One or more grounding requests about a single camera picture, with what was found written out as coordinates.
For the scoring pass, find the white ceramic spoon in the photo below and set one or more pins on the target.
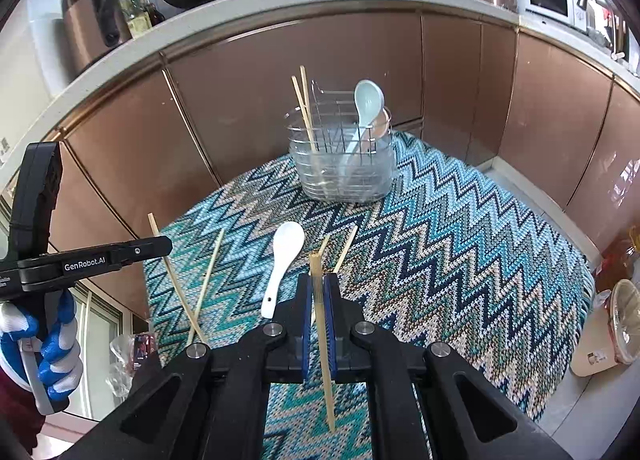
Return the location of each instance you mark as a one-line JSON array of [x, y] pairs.
[[287, 245]]

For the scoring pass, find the pink ceramic spoon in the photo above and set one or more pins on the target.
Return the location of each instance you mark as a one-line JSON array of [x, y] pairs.
[[386, 122]]

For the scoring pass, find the chrome kitchen faucet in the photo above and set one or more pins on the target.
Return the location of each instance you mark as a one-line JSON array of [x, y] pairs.
[[597, 5]]

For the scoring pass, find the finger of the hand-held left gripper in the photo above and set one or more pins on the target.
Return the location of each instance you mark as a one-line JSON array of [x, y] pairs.
[[147, 249]]

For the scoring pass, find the person's left hand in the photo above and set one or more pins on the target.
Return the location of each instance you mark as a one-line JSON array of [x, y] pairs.
[[62, 365]]

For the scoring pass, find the crumpled clear plastic bag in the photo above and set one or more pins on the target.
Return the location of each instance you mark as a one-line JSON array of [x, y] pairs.
[[132, 362]]

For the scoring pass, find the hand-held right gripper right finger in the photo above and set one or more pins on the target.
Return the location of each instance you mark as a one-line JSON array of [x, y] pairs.
[[330, 340]]

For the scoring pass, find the dark glass bottle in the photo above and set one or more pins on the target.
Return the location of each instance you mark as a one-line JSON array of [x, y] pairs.
[[156, 14]]

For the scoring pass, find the white microwave oven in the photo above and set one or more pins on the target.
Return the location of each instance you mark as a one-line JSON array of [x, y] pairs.
[[550, 0]]

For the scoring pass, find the bamboo chopstick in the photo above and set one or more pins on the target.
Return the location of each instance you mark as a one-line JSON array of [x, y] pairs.
[[325, 243], [207, 280], [300, 105], [182, 300], [316, 280], [307, 105], [347, 247]]

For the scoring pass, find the person's left forearm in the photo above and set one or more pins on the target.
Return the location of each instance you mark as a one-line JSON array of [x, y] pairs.
[[15, 405]]

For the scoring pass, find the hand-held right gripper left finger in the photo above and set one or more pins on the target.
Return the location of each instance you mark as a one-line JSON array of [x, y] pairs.
[[305, 340]]

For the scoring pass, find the zigzag patterned table cloth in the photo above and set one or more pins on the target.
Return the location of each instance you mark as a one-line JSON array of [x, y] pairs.
[[440, 290]]

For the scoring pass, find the clear oil bottle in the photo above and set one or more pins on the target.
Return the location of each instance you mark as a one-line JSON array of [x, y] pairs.
[[134, 10]]

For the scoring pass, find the clear plastic utensil holder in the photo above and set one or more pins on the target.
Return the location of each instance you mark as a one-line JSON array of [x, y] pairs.
[[340, 180]]

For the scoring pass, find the light blue ceramic spoon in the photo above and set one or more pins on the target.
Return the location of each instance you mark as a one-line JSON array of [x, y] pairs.
[[367, 100]]

